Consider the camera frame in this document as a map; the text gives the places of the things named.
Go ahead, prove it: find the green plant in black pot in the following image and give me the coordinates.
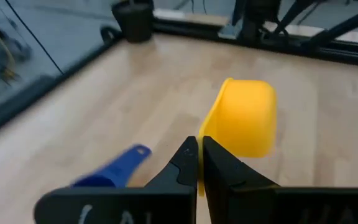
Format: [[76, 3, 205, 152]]
[[111, 0, 154, 44]]

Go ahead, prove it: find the yellow measuring cup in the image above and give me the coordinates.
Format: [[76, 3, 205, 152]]
[[197, 77, 278, 197]]

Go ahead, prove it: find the black aluminium table frame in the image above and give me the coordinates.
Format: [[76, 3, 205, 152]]
[[0, 0, 358, 141]]

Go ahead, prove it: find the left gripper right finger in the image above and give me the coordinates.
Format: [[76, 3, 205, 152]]
[[203, 136, 358, 224]]

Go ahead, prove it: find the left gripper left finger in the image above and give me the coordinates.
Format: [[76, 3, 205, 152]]
[[34, 136, 198, 224]]

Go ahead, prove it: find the black hanging cable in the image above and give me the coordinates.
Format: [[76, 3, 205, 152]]
[[4, 0, 65, 75]]

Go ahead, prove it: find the navy blue measuring cup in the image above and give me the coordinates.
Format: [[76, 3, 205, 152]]
[[71, 144, 152, 189]]

